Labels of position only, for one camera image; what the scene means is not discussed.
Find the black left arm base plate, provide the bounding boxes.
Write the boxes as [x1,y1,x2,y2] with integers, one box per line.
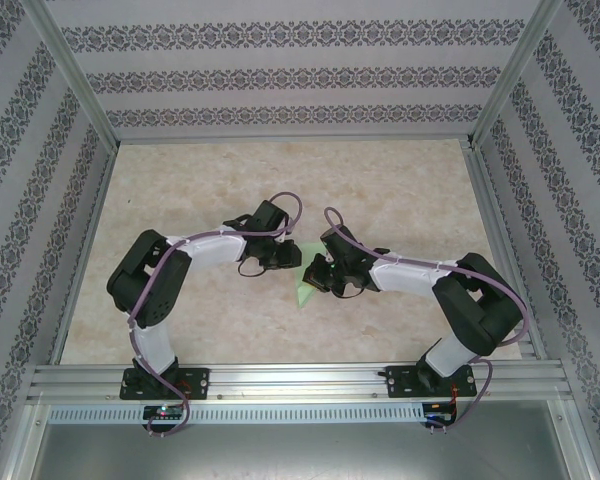
[119,367,211,401]

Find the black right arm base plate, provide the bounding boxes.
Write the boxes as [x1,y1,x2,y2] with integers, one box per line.
[387,363,479,400]

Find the slotted grey cable duct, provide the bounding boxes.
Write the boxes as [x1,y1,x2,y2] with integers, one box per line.
[47,404,427,425]

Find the aluminium frame post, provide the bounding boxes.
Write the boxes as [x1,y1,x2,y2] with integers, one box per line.
[18,0,121,149]
[467,0,566,149]

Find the aluminium mounting rail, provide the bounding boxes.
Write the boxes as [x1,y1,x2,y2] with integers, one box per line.
[27,362,574,402]

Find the light green paper sheet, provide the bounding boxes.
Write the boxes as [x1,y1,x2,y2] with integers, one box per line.
[293,241,327,309]

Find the grey metal panel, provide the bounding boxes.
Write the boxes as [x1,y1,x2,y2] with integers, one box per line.
[22,422,589,480]

